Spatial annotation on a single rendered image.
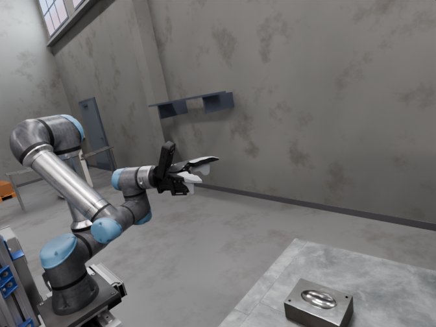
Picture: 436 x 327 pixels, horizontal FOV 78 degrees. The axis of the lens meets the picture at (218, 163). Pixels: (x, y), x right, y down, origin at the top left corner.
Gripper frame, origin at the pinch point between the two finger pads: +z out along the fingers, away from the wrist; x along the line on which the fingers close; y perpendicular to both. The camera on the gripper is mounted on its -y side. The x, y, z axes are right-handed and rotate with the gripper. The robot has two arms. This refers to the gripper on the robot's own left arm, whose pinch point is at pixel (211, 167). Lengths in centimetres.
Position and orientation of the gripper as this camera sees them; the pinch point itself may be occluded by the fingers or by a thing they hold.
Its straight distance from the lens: 77.7
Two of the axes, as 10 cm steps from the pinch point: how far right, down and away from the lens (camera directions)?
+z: 9.3, -0.7, -3.6
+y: 2.2, 9.0, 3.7
